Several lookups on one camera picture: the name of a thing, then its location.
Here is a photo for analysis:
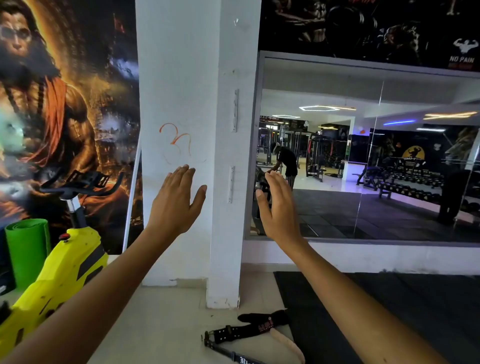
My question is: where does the black rubber floor mat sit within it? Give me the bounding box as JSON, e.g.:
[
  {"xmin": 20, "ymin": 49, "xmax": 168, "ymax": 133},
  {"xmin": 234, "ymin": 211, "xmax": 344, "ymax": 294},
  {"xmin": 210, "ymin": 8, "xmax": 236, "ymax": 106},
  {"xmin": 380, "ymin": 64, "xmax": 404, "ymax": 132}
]
[{"xmin": 273, "ymin": 271, "xmax": 480, "ymax": 364}]

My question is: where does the thin white pole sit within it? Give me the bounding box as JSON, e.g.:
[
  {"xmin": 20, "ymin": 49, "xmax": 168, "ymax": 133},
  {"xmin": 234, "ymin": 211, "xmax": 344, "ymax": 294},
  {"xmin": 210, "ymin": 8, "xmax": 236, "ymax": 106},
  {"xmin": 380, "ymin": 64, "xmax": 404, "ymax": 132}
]
[{"xmin": 121, "ymin": 134, "xmax": 143, "ymax": 254}]

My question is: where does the person's right hand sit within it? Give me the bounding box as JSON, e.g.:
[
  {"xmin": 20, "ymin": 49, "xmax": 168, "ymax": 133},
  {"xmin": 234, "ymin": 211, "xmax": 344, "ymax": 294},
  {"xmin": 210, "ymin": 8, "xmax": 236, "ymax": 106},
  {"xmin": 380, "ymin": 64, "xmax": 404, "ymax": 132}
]
[{"xmin": 254, "ymin": 170, "xmax": 307, "ymax": 255}]

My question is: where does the yellow exercise bike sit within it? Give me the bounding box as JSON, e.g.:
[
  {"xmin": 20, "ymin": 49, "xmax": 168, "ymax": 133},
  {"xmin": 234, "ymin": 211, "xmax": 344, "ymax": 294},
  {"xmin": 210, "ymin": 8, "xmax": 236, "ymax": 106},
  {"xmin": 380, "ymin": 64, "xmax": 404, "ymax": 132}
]
[{"xmin": 0, "ymin": 168, "xmax": 125, "ymax": 359}]

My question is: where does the green rolled yoga mat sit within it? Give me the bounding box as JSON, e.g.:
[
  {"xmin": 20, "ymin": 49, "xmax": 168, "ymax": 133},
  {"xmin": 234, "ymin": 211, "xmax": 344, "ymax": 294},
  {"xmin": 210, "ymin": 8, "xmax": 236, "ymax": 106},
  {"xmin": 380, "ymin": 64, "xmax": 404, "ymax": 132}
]
[{"xmin": 4, "ymin": 218, "xmax": 52, "ymax": 292}]

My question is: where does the large orange figure poster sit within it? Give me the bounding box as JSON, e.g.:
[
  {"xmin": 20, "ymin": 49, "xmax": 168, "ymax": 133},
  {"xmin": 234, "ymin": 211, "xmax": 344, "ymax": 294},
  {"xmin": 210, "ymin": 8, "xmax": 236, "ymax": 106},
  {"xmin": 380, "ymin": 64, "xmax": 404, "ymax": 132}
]
[{"xmin": 0, "ymin": 0, "xmax": 144, "ymax": 256}]

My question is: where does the large wall mirror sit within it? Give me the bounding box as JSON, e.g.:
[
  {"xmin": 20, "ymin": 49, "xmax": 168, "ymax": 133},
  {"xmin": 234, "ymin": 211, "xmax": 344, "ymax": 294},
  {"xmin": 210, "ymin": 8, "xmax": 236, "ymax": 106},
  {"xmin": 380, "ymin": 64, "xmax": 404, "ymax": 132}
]
[{"xmin": 245, "ymin": 50, "xmax": 480, "ymax": 247}]

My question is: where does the black USI belt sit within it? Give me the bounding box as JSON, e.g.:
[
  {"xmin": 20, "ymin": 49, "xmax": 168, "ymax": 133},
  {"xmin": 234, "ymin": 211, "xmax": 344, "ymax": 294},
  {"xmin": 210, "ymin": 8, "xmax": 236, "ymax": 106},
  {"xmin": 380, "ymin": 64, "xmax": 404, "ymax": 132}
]
[{"xmin": 204, "ymin": 309, "xmax": 290, "ymax": 345}]

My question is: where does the person's left forearm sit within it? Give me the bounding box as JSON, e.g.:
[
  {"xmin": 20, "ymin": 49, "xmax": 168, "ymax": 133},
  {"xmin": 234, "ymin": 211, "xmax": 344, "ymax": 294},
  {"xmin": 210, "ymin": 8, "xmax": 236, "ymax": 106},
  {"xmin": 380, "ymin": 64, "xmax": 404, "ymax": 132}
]
[{"xmin": 0, "ymin": 224, "xmax": 173, "ymax": 364}]

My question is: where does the black white-print fitness belt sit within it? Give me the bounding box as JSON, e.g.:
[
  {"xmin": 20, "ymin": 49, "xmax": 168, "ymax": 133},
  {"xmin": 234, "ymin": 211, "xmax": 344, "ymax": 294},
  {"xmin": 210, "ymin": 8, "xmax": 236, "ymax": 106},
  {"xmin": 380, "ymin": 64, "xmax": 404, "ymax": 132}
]
[{"xmin": 203, "ymin": 328, "xmax": 307, "ymax": 364}]

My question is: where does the white wall hooks rail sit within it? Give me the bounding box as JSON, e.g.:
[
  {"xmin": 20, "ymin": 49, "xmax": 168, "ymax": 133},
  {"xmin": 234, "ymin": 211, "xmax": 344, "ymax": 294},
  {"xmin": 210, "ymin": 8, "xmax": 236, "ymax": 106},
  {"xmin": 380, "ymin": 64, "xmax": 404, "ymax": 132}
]
[
  {"xmin": 232, "ymin": 88, "xmax": 240, "ymax": 133},
  {"xmin": 227, "ymin": 165, "xmax": 236, "ymax": 205}
]

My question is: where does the person's right forearm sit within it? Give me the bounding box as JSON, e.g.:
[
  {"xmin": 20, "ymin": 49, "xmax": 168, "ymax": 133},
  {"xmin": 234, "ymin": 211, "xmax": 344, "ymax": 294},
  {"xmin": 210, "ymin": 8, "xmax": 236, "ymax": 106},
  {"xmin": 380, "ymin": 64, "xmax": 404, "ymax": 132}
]
[{"xmin": 286, "ymin": 239, "xmax": 451, "ymax": 364}]

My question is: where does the person's left hand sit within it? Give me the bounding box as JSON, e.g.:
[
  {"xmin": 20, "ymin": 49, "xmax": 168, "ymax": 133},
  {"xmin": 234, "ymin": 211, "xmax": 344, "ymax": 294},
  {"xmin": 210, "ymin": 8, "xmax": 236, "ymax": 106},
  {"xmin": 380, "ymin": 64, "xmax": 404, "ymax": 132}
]
[{"xmin": 146, "ymin": 164, "xmax": 208, "ymax": 242}]

